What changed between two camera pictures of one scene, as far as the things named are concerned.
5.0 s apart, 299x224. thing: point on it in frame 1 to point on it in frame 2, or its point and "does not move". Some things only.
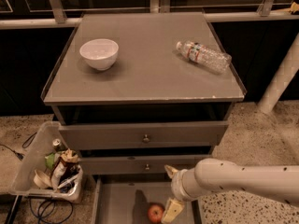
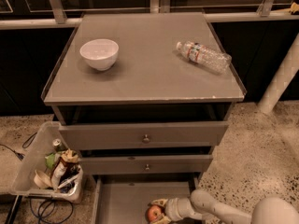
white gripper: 177,185 to 172,209
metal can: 58,145 does not move
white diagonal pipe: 282,79 does not move
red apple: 155,211 does not move
